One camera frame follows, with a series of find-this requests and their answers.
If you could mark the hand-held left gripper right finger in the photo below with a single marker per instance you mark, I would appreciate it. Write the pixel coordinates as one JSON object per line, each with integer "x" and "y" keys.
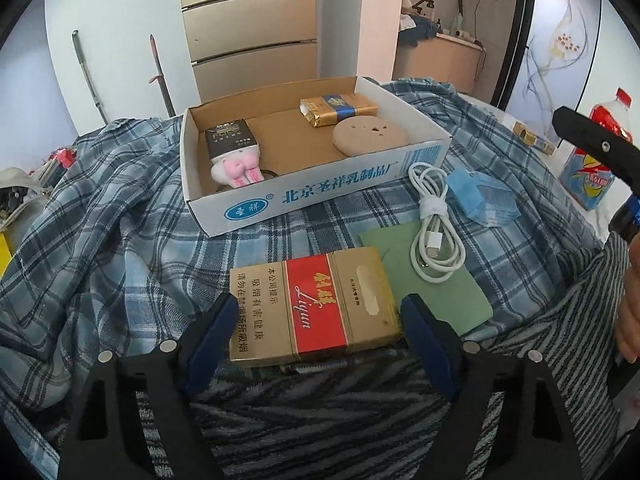
{"x": 430, "y": 345}

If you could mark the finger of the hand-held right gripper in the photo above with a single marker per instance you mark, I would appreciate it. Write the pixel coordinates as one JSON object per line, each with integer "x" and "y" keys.
{"x": 595, "y": 145}

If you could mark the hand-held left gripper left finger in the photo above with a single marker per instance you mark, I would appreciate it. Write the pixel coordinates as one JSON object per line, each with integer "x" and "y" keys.
{"x": 212, "y": 345}

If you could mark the green card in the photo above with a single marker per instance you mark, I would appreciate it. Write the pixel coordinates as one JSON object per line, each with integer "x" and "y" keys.
{"x": 395, "y": 255}

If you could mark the red gold cigarette pack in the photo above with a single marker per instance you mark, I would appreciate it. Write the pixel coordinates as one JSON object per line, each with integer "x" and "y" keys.
{"x": 315, "y": 305}

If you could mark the blue face mask pack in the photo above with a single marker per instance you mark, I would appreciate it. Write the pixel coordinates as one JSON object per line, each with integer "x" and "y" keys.
{"x": 480, "y": 195}

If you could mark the pink white plush toy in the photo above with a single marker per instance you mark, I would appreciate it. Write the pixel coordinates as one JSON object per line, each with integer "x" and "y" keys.
{"x": 235, "y": 170}

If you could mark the white cardboard box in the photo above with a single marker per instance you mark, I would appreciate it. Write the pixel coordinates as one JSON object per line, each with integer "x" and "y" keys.
{"x": 300, "y": 190}

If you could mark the black cigarette pack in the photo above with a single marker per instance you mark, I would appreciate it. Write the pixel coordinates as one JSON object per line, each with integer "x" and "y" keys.
{"x": 232, "y": 137}

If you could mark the round tan disc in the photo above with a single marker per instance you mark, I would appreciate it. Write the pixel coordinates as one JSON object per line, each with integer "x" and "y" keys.
{"x": 367, "y": 132}

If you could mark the gold blue cigarette pack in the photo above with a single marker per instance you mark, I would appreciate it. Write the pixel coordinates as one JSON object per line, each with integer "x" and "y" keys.
{"x": 340, "y": 107}

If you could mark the person's right hand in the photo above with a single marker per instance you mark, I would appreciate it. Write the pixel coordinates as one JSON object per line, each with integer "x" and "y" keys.
{"x": 629, "y": 320}

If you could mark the red iced tea bottle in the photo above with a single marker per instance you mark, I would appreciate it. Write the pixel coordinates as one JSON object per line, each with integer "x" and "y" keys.
{"x": 587, "y": 180}

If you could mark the small gold cigarette pack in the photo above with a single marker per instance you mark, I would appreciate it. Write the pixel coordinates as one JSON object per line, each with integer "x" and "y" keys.
{"x": 535, "y": 139}

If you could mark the blue label plastic bottle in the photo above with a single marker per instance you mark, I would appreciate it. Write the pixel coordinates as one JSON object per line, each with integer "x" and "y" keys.
{"x": 625, "y": 215}

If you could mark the floral glass door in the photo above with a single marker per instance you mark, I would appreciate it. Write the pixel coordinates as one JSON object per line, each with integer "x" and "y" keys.
{"x": 560, "y": 45}

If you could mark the grey striped blanket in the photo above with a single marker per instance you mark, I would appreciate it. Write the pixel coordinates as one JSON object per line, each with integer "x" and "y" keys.
{"x": 300, "y": 425}

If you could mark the blue plaid cloth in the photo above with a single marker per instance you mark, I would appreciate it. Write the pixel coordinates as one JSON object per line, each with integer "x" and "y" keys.
{"x": 125, "y": 240}

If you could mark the white hair dryer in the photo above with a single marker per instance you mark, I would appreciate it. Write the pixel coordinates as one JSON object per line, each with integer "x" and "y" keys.
{"x": 465, "y": 35}

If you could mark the wooden vanity cabinet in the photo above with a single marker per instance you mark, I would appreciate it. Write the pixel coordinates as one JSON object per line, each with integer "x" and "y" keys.
{"x": 440, "y": 60}

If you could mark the blue clothes pile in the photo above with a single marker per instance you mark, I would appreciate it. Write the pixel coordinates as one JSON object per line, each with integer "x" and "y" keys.
{"x": 417, "y": 30}

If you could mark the black faucet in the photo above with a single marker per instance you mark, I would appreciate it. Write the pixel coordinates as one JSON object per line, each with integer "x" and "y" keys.
{"x": 425, "y": 5}

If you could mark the yellow box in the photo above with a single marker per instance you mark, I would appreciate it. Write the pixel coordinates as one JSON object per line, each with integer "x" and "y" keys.
{"x": 5, "y": 255}

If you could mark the pile of clutter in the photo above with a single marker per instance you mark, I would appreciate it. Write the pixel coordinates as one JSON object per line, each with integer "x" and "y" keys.
{"x": 55, "y": 160}

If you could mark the gold three-door fridge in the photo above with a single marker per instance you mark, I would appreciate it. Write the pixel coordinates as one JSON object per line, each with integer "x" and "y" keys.
{"x": 250, "y": 35}

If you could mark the black door frame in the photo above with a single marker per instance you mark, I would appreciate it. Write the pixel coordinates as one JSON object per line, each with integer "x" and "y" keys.
{"x": 517, "y": 35}

